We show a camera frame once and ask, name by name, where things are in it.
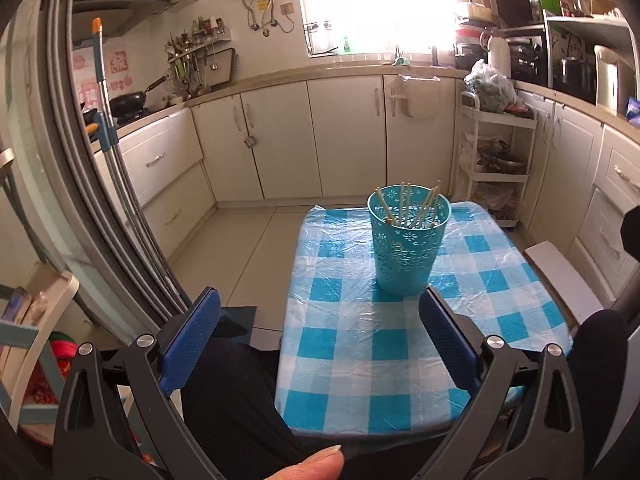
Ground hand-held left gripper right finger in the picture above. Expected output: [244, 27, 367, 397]
[419, 287, 626, 480]

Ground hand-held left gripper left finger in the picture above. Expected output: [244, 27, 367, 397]
[52, 287, 223, 480]

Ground teal perforated plastic basket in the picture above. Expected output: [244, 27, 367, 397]
[367, 182, 452, 296]

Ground bunch of wooden chopsticks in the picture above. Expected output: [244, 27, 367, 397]
[376, 179, 443, 231]

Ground person's left hand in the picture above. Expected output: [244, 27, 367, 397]
[264, 444, 346, 480]

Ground dark grey floor mat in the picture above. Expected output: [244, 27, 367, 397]
[215, 306, 259, 343]

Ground white low stool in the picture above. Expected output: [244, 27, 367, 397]
[524, 241, 606, 326]

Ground blue checked plastic tablecloth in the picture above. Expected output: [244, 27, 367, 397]
[274, 201, 574, 435]

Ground cream base cabinet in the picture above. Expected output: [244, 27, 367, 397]
[190, 75, 458, 201]
[515, 87, 640, 296]

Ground person's right leg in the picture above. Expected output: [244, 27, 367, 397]
[565, 309, 640, 480]

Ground red patterned bag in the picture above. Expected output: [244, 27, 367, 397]
[25, 340, 76, 406]

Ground clear plastic bag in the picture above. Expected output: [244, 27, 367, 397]
[472, 182, 518, 221]

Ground blue and cream shelf rack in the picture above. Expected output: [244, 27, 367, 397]
[0, 147, 81, 431]

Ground cream electric kettle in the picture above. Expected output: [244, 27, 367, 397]
[593, 45, 633, 113]

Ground dark steel stockpot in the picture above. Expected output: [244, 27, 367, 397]
[556, 57, 596, 98]

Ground white rolling storage cart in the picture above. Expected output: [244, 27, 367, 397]
[457, 91, 538, 228]

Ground cream drawer cabinet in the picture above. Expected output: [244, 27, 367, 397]
[92, 107, 217, 261]

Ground plastic bag of greens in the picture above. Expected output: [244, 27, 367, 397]
[464, 58, 518, 113]

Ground white countertop shelf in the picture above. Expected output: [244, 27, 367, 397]
[545, 15, 640, 106]

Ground white thermos jug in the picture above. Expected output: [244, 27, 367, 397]
[481, 32, 512, 78]

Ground black frying pan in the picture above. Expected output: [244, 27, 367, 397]
[109, 76, 170, 117]

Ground black microwave oven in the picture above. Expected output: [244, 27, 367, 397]
[492, 0, 546, 28]

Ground hanging baking tray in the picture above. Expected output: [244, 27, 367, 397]
[207, 47, 237, 86]

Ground bright kitchen window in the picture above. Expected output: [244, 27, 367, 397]
[295, 0, 458, 58]

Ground grey range hood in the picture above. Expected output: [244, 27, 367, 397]
[72, 0, 181, 38]

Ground grey sliding door frame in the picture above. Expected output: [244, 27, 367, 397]
[0, 0, 193, 331]

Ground red paper wall stickers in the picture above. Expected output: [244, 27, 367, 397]
[72, 50, 131, 106]

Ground wall utensil rack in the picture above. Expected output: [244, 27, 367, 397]
[165, 15, 233, 96]

